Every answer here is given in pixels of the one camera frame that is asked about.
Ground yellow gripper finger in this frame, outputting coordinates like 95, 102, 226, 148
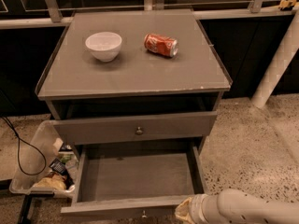
175, 197, 192, 224

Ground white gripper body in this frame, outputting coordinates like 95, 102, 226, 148
189, 194, 207, 224

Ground grey drawer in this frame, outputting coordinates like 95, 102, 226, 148
52, 111, 217, 145
62, 140, 204, 222

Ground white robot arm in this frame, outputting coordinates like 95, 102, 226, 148
175, 189, 299, 224

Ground grey top drawer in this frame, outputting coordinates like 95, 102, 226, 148
52, 111, 217, 145

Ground grey wooden drawer cabinet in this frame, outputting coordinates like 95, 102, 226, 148
35, 8, 233, 154

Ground snack bags in bin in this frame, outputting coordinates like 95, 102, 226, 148
34, 144, 78, 190

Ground clear plastic storage bin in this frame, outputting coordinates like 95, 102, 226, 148
9, 120, 75, 198

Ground red soda can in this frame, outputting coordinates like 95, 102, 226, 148
144, 34, 178, 58

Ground white ceramic bowl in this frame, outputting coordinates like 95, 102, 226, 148
85, 32, 122, 62

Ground white diagonal post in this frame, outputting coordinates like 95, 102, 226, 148
251, 12, 299, 108

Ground black cable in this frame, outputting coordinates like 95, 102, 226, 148
0, 115, 48, 176

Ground metal railing frame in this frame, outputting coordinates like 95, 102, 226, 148
0, 0, 297, 30

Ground yellow object on rail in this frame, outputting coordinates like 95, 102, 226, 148
278, 0, 297, 10

